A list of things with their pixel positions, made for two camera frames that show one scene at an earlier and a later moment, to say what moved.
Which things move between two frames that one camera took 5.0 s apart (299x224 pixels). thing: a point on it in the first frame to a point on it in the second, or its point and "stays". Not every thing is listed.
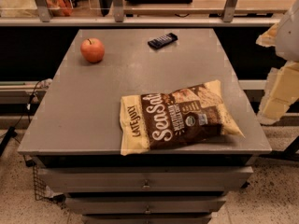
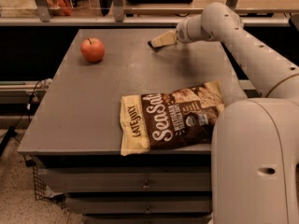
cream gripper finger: [268, 37] to [188, 30]
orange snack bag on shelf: [55, 1] stays
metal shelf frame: [151, 17] stays
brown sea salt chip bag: [186, 116] stays
